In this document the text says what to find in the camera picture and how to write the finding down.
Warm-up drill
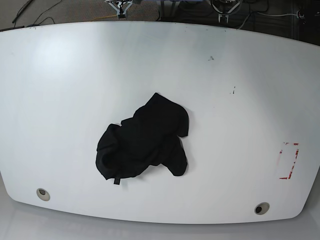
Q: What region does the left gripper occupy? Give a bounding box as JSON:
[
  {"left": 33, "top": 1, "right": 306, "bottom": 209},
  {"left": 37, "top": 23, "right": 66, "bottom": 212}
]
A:
[{"left": 211, "top": 0, "right": 242, "bottom": 23}]

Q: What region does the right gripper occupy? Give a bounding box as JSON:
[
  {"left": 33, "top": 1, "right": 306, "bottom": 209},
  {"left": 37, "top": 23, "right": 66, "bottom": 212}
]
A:
[{"left": 104, "top": 0, "right": 133, "bottom": 19}]

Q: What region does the black t-shirt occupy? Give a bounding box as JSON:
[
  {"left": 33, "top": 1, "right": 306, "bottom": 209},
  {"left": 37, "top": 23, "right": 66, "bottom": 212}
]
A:
[{"left": 95, "top": 93, "right": 190, "bottom": 185}]

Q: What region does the red tape rectangle marking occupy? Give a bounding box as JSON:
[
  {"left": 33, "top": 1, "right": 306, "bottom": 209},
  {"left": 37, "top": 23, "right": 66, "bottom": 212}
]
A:
[{"left": 276, "top": 142, "right": 300, "bottom": 180}]

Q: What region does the right table grommet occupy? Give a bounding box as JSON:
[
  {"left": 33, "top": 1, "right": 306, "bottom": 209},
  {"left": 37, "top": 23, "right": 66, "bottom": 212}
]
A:
[{"left": 254, "top": 202, "right": 270, "bottom": 216}]

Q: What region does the table grommet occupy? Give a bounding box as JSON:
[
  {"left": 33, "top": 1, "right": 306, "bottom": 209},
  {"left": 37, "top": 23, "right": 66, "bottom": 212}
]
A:
[
  {"left": 254, "top": 202, "right": 270, "bottom": 216},
  {"left": 36, "top": 188, "right": 51, "bottom": 202}
]

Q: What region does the left table grommet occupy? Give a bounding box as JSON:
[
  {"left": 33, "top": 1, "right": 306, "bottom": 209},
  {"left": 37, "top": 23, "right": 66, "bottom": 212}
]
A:
[{"left": 36, "top": 188, "right": 51, "bottom": 202}]

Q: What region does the yellow cable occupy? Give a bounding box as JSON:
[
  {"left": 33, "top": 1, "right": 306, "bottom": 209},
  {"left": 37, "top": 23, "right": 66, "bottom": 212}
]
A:
[{"left": 89, "top": 13, "right": 120, "bottom": 22}]

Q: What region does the white cable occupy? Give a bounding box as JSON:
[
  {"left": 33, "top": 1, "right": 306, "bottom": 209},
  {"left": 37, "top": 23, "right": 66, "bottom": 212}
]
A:
[{"left": 237, "top": 11, "right": 298, "bottom": 30}]

